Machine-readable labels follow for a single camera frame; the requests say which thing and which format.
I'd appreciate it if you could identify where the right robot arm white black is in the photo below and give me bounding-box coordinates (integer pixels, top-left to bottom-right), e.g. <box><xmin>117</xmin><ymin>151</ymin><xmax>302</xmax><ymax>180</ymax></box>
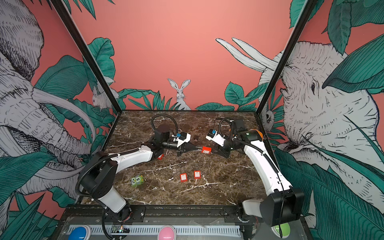
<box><xmin>206</xmin><ymin>118</ymin><xmax>305</xmax><ymax>227</ymax></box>

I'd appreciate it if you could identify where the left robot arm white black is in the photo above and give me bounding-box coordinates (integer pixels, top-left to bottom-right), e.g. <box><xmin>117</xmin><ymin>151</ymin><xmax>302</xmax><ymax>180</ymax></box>
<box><xmin>75</xmin><ymin>114</ymin><xmax>202</xmax><ymax>223</ymax></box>

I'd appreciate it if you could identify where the orange shark plush toy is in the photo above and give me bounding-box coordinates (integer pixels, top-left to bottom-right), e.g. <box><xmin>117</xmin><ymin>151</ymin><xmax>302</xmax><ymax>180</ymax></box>
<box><xmin>249</xmin><ymin>129</ymin><xmax>264</xmax><ymax>141</ymax></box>

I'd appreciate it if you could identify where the green monster toy cube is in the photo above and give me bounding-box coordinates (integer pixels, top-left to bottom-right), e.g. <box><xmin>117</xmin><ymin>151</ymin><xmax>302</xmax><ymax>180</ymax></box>
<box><xmin>131</xmin><ymin>175</ymin><xmax>145</xmax><ymax>187</ymax></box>

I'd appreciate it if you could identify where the pink push button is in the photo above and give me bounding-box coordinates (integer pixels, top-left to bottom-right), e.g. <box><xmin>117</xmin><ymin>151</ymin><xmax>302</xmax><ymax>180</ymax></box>
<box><xmin>158</xmin><ymin>226</ymin><xmax>177</xmax><ymax>240</ymax></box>

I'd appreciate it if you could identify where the green push button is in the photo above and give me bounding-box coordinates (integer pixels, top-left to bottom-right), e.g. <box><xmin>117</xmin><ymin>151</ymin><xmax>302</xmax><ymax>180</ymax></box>
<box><xmin>271</xmin><ymin>223</ymin><xmax>291</xmax><ymax>239</ymax></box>

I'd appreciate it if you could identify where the blue push button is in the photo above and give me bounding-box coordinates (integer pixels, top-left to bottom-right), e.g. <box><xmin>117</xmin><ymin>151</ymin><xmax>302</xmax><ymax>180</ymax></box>
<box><xmin>68</xmin><ymin>226</ymin><xmax>92</xmax><ymax>240</ymax></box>

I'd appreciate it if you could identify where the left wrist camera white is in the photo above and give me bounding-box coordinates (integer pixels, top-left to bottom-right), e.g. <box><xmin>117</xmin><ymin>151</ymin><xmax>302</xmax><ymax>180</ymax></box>
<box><xmin>173</xmin><ymin>132</ymin><xmax>191</xmax><ymax>148</ymax></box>

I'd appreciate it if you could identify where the black mounting rail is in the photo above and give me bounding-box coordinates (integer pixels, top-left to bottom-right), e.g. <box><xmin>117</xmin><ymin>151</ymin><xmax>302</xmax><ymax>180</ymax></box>
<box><xmin>64</xmin><ymin>204</ymin><xmax>304</xmax><ymax>224</ymax></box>

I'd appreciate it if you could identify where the white slotted cable duct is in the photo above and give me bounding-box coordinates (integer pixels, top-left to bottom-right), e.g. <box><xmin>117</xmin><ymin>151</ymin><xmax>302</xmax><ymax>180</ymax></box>
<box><xmin>68</xmin><ymin>224</ymin><xmax>241</xmax><ymax>237</ymax></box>

